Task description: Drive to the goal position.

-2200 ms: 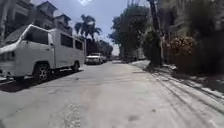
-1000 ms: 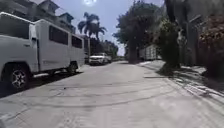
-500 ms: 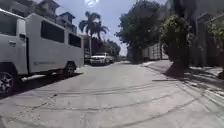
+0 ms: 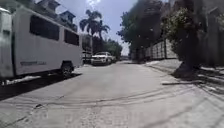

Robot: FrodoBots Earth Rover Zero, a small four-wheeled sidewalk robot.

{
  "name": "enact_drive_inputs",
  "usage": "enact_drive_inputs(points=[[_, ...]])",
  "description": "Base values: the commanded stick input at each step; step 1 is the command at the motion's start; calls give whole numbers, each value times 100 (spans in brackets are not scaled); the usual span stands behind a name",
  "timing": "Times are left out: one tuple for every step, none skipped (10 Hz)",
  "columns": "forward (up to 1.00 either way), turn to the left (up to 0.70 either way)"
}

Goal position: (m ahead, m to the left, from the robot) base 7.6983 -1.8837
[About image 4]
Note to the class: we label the white car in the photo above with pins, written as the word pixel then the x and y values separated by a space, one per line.
pixel 100 59

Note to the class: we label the green trees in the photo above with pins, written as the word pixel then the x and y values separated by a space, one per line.
pixel 113 46

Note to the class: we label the building with white fence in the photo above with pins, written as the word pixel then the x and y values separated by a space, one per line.
pixel 86 45

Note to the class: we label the grey concrete road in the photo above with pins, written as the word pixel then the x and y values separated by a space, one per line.
pixel 116 96

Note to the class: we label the small palm tree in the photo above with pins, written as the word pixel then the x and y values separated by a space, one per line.
pixel 101 28

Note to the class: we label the large dark trees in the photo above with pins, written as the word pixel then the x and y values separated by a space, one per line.
pixel 140 26

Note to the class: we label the tall palm tree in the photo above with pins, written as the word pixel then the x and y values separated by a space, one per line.
pixel 89 20

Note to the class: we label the raised concrete pavement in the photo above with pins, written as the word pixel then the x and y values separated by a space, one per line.
pixel 166 64

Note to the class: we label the white van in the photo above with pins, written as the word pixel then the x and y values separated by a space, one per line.
pixel 40 53

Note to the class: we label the leafy tree with trunk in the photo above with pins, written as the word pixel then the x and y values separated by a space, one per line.
pixel 180 26

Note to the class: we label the building with blue roof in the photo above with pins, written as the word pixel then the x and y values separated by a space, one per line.
pixel 50 6

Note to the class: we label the pale panelled wall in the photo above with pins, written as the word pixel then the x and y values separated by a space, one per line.
pixel 160 50

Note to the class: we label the dark building wall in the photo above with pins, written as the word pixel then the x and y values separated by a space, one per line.
pixel 213 36

